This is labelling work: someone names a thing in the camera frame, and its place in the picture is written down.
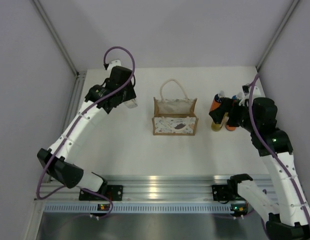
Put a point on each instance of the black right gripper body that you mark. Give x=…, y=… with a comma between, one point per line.
x=239, y=116

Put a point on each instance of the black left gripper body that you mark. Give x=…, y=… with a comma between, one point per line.
x=127, y=94

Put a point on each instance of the yellow bottle with red cap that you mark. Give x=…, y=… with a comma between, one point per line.
x=217, y=126

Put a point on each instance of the orange bottle with white cap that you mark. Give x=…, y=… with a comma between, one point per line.
x=217, y=100

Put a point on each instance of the clear jar with dark lid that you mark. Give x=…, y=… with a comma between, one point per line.
x=131, y=103

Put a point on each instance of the tall orange spray bottle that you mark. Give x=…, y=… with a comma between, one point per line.
x=238, y=96

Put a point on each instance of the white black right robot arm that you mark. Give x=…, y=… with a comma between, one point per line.
x=289, y=217

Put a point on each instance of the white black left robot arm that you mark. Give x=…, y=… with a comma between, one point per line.
x=60, y=158

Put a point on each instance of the burlap canvas tote bag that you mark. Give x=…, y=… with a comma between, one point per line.
x=174, y=117

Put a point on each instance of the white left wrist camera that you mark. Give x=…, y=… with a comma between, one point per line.
x=113, y=63

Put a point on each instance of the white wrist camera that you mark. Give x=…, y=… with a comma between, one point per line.
x=247, y=90
x=113, y=63

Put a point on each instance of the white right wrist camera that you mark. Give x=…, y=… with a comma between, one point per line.
x=247, y=90

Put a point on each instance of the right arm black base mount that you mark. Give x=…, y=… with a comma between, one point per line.
x=223, y=194

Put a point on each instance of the aluminium rail frame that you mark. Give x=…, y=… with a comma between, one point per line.
x=160, y=189

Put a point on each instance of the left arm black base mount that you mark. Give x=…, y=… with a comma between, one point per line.
x=112, y=192

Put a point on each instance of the white slotted cable duct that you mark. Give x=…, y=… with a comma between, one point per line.
x=139, y=208

